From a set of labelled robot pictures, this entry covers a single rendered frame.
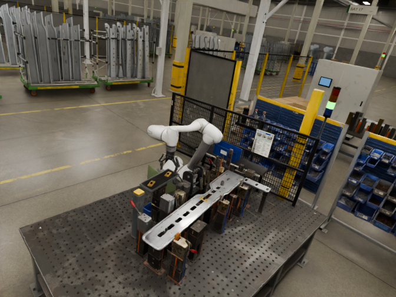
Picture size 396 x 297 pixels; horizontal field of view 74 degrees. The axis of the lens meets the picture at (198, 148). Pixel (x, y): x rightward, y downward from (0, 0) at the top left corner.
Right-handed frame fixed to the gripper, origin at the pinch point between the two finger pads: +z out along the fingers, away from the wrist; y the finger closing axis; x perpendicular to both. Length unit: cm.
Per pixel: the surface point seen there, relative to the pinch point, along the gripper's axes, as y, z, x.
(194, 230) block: 42, 18, -41
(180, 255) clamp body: 41, 22, -63
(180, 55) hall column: -291, -9, 717
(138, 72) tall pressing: -421, 69, 661
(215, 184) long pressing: 39, 20, 34
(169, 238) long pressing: 29, 20, -55
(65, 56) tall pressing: -538, 23, 448
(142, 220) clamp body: 5, 14, -53
